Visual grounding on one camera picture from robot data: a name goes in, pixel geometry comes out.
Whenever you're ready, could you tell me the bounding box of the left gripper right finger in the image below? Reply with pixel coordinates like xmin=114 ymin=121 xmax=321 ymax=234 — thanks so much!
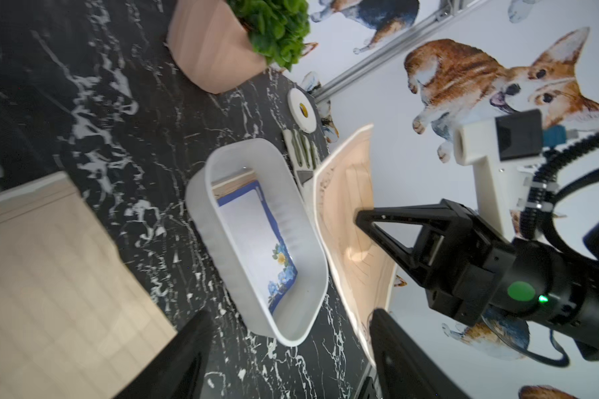
xmin=369 ymin=309 xmax=468 ymax=398

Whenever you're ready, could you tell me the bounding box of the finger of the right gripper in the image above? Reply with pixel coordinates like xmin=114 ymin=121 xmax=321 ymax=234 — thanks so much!
xmin=354 ymin=204 xmax=454 ymax=287

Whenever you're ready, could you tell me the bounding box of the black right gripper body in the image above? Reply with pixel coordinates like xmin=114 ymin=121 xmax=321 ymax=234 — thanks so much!
xmin=414 ymin=200 xmax=599 ymax=359

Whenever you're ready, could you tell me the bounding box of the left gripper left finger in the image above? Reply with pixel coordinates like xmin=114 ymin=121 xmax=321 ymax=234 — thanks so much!
xmin=116 ymin=310 xmax=213 ymax=398

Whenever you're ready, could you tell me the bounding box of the tan stationery paper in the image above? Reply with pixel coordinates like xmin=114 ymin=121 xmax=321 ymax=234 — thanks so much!
xmin=0 ymin=172 xmax=176 ymax=398
xmin=305 ymin=125 xmax=396 ymax=365

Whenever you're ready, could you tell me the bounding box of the white storage box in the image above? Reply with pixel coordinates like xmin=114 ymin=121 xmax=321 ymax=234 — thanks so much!
xmin=185 ymin=139 xmax=329 ymax=347

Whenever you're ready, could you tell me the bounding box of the blue bordered floral paper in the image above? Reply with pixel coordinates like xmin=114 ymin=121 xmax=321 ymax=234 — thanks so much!
xmin=217 ymin=181 xmax=298 ymax=313

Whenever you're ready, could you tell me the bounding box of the white tape roll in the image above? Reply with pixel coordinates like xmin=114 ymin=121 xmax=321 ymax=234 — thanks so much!
xmin=287 ymin=87 xmax=317 ymax=134

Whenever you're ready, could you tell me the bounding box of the potted green plant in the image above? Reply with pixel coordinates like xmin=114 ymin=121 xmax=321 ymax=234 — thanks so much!
xmin=166 ymin=0 xmax=315 ymax=94

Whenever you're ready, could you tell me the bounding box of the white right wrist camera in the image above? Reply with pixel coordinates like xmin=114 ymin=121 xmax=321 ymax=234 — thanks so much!
xmin=452 ymin=108 xmax=580 ymax=240

